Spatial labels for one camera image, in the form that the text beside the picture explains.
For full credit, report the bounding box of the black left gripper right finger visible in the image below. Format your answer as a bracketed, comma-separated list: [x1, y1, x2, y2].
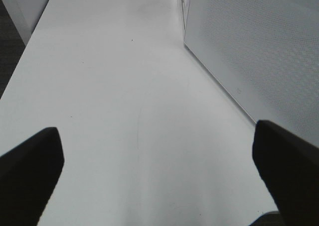
[252, 120, 319, 226]

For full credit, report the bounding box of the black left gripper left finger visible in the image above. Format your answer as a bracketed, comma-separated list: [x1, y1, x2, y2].
[0, 127, 64, 226]

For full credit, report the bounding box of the white microwave door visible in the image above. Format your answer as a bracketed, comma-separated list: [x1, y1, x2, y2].
[184, 0, 319, 145]

